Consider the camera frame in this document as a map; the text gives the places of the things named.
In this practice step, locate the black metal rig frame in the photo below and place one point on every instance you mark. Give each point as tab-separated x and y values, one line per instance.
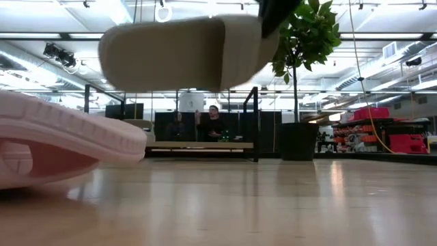
375	158

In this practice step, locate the black partition wall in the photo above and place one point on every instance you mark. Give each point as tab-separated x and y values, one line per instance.
266	131

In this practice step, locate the black ceiling device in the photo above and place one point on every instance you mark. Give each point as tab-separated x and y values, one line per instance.
413	61

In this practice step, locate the person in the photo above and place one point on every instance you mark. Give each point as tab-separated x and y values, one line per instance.
211	128

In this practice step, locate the pink rubber slide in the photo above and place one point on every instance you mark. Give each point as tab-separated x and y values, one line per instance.
68	133

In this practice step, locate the black ceiling camera cluster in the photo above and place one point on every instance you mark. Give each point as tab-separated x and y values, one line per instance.
65	58

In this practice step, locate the wooden shelf black metal frame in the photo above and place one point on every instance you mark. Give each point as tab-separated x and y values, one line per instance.
205	145

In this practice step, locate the black storage rack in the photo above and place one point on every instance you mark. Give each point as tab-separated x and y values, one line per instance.
362	122

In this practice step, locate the green potted plant black pot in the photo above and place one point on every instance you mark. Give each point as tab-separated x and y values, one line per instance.
298	140

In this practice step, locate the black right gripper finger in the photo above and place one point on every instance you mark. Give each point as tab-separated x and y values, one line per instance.
276	13

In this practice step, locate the red plastic bin stack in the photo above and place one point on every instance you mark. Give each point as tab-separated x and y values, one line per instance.
408	143

